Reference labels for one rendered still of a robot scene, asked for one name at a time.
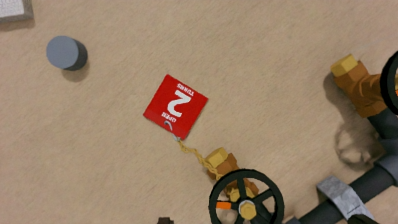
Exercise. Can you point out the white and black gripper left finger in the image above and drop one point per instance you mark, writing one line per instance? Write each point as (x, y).
(165, 220)

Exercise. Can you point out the grey cylinder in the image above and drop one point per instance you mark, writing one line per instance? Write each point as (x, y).
(66, 53)

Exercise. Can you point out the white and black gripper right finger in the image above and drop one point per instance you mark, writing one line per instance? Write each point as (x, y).
(360, 219)

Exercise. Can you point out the red tag with gold chain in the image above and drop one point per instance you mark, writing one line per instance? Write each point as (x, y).
(180, 105)

